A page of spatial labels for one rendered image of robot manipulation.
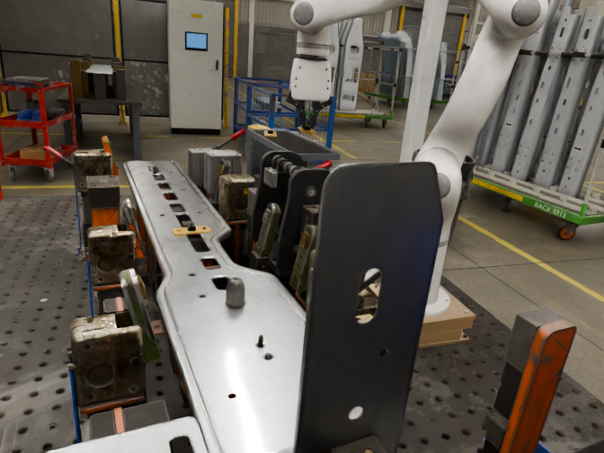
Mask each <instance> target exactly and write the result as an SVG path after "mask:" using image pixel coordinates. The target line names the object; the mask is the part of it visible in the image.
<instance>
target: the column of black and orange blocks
mask: <svg viewBox="0 0 604 453"><path fill-rule="evenodd" d="M576 331H577V327H576V326H574V325H573V324H570V323H569V322H567V321H566V319H565V318H564V317H562V316H560V315H559V314H557V313H555V312H554V311H552V310H550V309H548V308H547V307H545V308H540V309H537V310H532V311H528V312H524V313H520V314H517V315H516V318H515V322H514V325H513V328H512V331H511V337H510V340H509V343H508V347H507V350H506V353H505V356H504V359H505V360H506V362H505V365H504V369H503V372H502V377H501V381H500V383H501V384H500V385H499V387H498V390H497V394H496V397H495V400H494V403H493V408H494V409H495V410H496V411H493V412H490V413H487V414H486V416H485V418H484V427H485V430H486V435H485V441H484V446H483V449H482V453H535V452H536V449H537V444H538V442H539V439H540V436H541V433H542V430H543V428H544V426H545V423H546V418H547V416H548V413H549V410H550V407H551V404H552V402H553V399H554V396H555V391H556V389H557V387H558V384H559V381H560V378H561V376H562V373H563V370H564V365H565V362H566V360H567V357H568V354H569V352H570V349H571V347H572V344H573V339H574V336H575V334H576Z"/></svg>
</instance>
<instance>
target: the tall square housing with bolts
mask: <svg viewBox="0 0 604 453"><path fill-rule="evenodd" d="M221 159H225V160H228V161H229V163H230V169H229V173H228V174H241V173H242V167H241V161H242V155H241V154H239V153H238V152H236V151H235V150H233V149H231V150H204V189H205V191H206V192H207V199H211V195H212V193H213V190H214V185H215V181H216V178H217V174H216V171H217V168H218V164H219V163H220V160H221Z"/></svg>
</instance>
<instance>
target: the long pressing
mask: <svg viewBox="0 0 604 453"><path fill-rule="evenodd" d="M155 165H157V166H159V173H153V172H150V170H149V169H148V168H149V167H154V166H155ZM122 168H123V171H124V173H125V175H126V178H127V181H128V183H129V187H130V189H131V192H132V195H133V197H134V200H135V202H136V204H137V207H138V211H139V214H140V216H141V218H142V221H143V223H144V226H145V229H146V231H147V234H148V237H149V240H150V242H151V245H152V247H153V249H154V252H155V256H156V259H157V261H158V263H159V266H160V268H161V271H162V273H163V275H164V279H163V281H162V283H161V285H160V287H159V289H158V290H157V292H156V295H155V297H156V302H157V304H158V307H159V310H160V313H161V316H162V319H163V322H164V327H165V330H166V332H167V335H168V339H169V342H170V344H171V347H172V350H173V355H174V358H175V361H176V364H177V367H178V369H179V372H180V375H181V379H182V383H183V386H184V389H185V392H186V395H187V398H188V401H189V404H190V407H191V411H192V414H193V418H195V419H196V420H197V422H198V425H199V427H200V432H201V435H202V438H203V440H204V443H205V446H206V449H207V452H208V453H292V452H293V443H294V433H295V424H296V415H297V406H298V388H299V379H300V369H301V360H302V350H303V341H304V331H305V322H306V311H305V310H304V308H303V307H302V306H301V305H300V304H299V303H298V302H297V301H296V300H295V299H294V297H293V296H292V295H291V294H290V293H289V291H288V290H287V289H286V288H285V286H284V285H283V284H282V283H281V282H280V280H279V279H278V278H277V277H275V276H274V275H272V274H270V273H268V272H264V271H257V270H254V269H250V268H245V267H242V266H239V265H237V264H235V263H233V261H232V260H231V259H230V257H229V256H228V254H227V252H226V251H225V250H224V248H223V247H222V245H221V244H220V243H221V242H223V241H224V240H226V239H227V238H228V237H230V236H231V227H230V226H229V225H228V223H227V222H226V221H225V220H224V219H223V218H222V217H221V216H220V214H219V213H218V212H217V211H216V209H215V208H214V207H213V206H212V204H211V203H210V202H209V200H208V199H207V198H206V197H205V196H204V194H203V193H202V192H201V191H200V189H199V188H198V187H197V186H196V184H195V183H194V182H193V181H192V179H191V178H190V177H189V175H188V174H187V173H186V172H184V170H183V169H182V168H181V166H180V165H179V164H178V163H177V162H176V161H175V160H168V161H131V162H126V163H123V164H122ZM153 175H163V177H164V180H159V181H158V180H155V178H154V176H153ZM163 183H166V184H168V185H169V187H170V190H161V189H160V188H159V186H158V184H163ZM183 190H185V191H183ZM166 193H172V194H174V195H175V197H176V199H177V200H167V199H166V198H165V196H164V194H166ZM170 205H182V208H183V209H184V211H185V212H173V210H172V209H171V207H170ZM199 212H200V213H199ZM161 215H163V216H161ZM181 215H186V216H188V217H189V219H190V220H191V222H192V224H193V225H195V226H196V227H200V226H208V227H209V229H210V230H211V232H210V233H201V234H191V235H200V236H201V238H202V239H203V241H204V242H205V244H206V246H207V247H208V248H209V251H208V252H202V253H199V252H196V251H195V249H194V248H193V246H192V244H191V242H190V240H189V238H188V235H175V234H174V233H173V230H172V229H173V228H179V227H182V226H181V224H180V222H179V221H178V219H177V217H176V216H181ZM204 259H215V260H216V261H217V263H218V265H219V266H220V268H219V269H215V270H207V269H206V268H205V267H204V265H203V263H202V261H201V260H204ZM190 274H194V276H190ZM234 277H238V278H241V279H242V280H243V282H244V287H245V293H244V305H243V306H242V307H239V308H232V307H229V306H227V305H226V293H227V290H226V289H224V290H220V289H217V288H216V286H215V284H214V282H213V281H212V280H214V279H221V278H226V279H228V280H230V279H231V278H234ZM200 296H205V297H204V298H201V297H200ZM260 334H262V335H263V344H264V347H261V348H260V347H257V344H258V338H259V335H260ZM267 352H268V353H270V354H271V359H270V360H266V359H265V358H264V356H265V354H266V353H267ZM231 394H235V395H236V398H233V399H232V398H229V397H228V396H229V395H231Z"/></svg>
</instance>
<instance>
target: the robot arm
mask: <svg viewBox="0 0 604 453"><path fill-rule="evenodd" d="M412 1H414V0H297V1H296V2H295V3H294V4H293V5H292V7H291V10H290V20H291V22H292V24H293V26H294V27H295V28H296V29H297V30H298V39H297V52H296V54H300V57H298V58H294V62H293V66H292V71H291V78H290V85H289V94H288V96H287V99H286V102H288V103H290V104H292V105H294V106H295V107H296V108H297V109H298V111H299V119H298V125H300V128H302V129H304V128H305V125H306V114H305V101H314V102H313V110H312V112H311V113H310V122H309V126H310V127H311V129H314V126H316V119H317V113H318V112H319V111H320V110H322V109H323V107H326V106H329V105H332V104H333V102H332V99H331V95H330V92H331V66H330V61H327V59H328V58H325V56H327V57H329V54H331V49H330V47H331V39H332V30H333V24H335V23H337V22H342V21H345V20H349V19H351V18H355V17H360V16H364V15H369V14H376V13H383V12H385V11H388V10H391V9H394V8H396V7H398V6H401V5H403V4H408V3H410V2H412ZM477 1H478V2H479V3H480V4H481V5H482V7H483V8H484V9H485V10H486V12H488V13H489V15H488V17H487V19H486V21H485V23H484V26H483V28H482V30H481V32H480V34H479V36H478V39H477V41H476V43H475V46H474V48H473V51H472V53H471V55H470V58H469V60H468V61H467V64H466V67H465V70H464V72H463V74H462V76H461V77H460V79H459V81H458V83H457V86H456V88H455V90H454V92H453V94H452V95H451V98H450V100H449V103H448V105H447V107H446V109H445V110H444V112H443V113H442V115H441V117H440V119H439V121H438V123H437V124H436V126H435V127H434V129H433V131H432V132H431V134H430V135H429V137H428V138H427V140H426V141H425V143H424V145H423V146H422V148H421V150H420V151H419V153H418V155H417V156H416V158H415V160H414V162H415V161H430V162H433V163H434V164H435V165H436V168H437V174H438V180H439V187H440V200H441V206H442V214H443V226H442V230H441V235H440V243H439V248H438V252H437V257H436V262H435V266H434V271H433V275H432V280H431V288H430V293H429V296H428V301H427V306H426V310H425V315H424V316H431V315H439V314H442V313H444V312H445V311H447V310H448V309H449V304H450V299H449V296H448V294H447V293H446V292H445V291H444V290H443V289H441V288H440V281H441V276H442V271H443V266H444V262H445V256H446V251H447V246H448V241H449V233H450V229H451V224H452V221H453V218H454V216H455V214H456V210H457V205H458V202H459V197H460V192H461V186H462V175H461V170H460V169H461V166H462V164H463V161H464V159H465V157H466V154H467V152H468V150H469V148H470V147H471V146H472V144H473V142H474V141H475V138H476V137H477V135H478V133H479V132H480V130H481V129H482V127H483V125H484V124H485V122H486V121H487V119H488V117H489V115H490V114H491V112H492V110H493V107H494V106H495V104H496V103H497V101H498V99H499V97H500V96H501V94H502V91H503V89H504V86H505V85H506V83H507V81H508V79H509V76H510V74H511V70H512V68H513V66H514V63H515V60H516V58H517V56H518V54H519V51H520V48H521V46H522V44H523V42H524V40H525V39H526V38H527V37H528V36H531V35H532V34H534V33H535V32H537V31H538V30H539V29H540V28H541V27H542V25H543V24H544V22H545V21H546V18H547V16H548V11H549V4H548V0H477ZM293 98H294V99H296V100H298V102H297V101H294V100H293Z"/></svg>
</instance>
